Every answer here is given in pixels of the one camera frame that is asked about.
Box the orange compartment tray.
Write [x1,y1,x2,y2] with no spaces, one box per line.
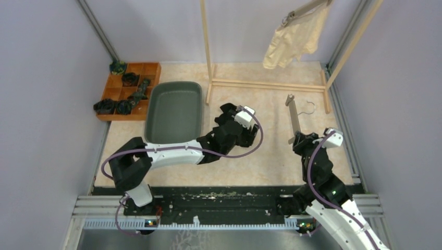
[96,62,161,121]

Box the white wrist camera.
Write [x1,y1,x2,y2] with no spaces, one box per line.
[313,128,344,148]
[234,106,255,129]

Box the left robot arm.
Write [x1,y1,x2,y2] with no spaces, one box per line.
[101,121,263,216]

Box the wooden clothes rack frame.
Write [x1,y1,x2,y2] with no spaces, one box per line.
[200,1,383,114]

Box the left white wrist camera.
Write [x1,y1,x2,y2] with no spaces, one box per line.
[234,106,255,129]

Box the beige cotton underwear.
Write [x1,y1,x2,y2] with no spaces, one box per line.
[263,5,331,69]

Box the beige clip hanger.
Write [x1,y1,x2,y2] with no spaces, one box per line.
[281,0,333,27]

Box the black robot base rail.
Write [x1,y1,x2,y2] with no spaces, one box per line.
[123,185,311,227]

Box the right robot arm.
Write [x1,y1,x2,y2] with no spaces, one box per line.
[292,128,388,249]

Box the dark green plastic bin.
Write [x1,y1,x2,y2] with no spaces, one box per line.
[144,81,203,144]

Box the black garment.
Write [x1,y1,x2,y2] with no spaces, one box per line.
[213,103,243,130]

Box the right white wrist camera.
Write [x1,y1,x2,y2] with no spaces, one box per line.
[313,128,344,148]

